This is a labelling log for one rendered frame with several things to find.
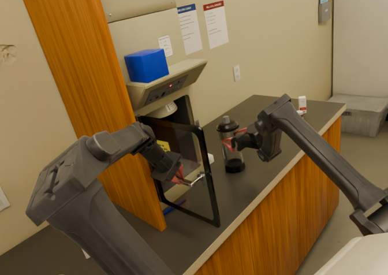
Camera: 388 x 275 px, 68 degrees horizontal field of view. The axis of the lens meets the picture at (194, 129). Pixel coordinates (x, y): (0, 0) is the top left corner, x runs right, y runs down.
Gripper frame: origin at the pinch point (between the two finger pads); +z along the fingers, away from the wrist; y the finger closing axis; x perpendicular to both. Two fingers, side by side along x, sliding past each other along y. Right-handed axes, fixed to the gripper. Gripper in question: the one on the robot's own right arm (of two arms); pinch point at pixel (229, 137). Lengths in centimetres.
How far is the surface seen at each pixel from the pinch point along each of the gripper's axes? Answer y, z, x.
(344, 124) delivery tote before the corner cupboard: -231, 29, 90
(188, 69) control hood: 22.6, -6.1, -38.7
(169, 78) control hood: 32.2, -5.9, -37.7
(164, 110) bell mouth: 27.0, 8.6, -22.9
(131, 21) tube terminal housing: 35, 4, -59
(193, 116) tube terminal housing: 13.6, 7.0, -15.1
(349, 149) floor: -198, 13, 103
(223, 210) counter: 26.9, -14.4, 18.4
